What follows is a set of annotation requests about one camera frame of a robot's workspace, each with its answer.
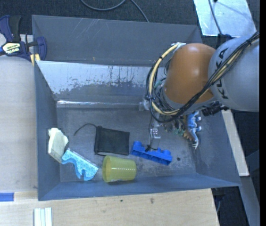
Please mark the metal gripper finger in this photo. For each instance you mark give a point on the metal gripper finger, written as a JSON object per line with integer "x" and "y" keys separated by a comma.
{"x": 156, "y": 140}

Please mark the blue toy brick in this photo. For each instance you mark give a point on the blue toy brick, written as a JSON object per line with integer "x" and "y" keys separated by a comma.
{"x": 157, "y": 155}

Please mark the black cloth pouch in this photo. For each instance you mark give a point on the black cloth pouch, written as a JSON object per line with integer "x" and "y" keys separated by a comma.
{"x": 111, "y": 141}

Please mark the yellow plastic cup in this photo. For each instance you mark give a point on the yellow plastic cup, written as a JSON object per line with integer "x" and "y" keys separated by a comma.
{"x": 120, "y": 169}

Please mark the grey metal bin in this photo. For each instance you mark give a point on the grey metal bin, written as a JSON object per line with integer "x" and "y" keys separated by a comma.
{"x": 114, "y": 41}

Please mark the pale wood board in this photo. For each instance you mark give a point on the pale wood board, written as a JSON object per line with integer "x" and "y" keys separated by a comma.
{"x": 12, "y": 126}

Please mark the black cylinder on white bracket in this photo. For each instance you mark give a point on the black cylinder on white bracket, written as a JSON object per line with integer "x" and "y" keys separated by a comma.
{"x": 212, "y": 109}

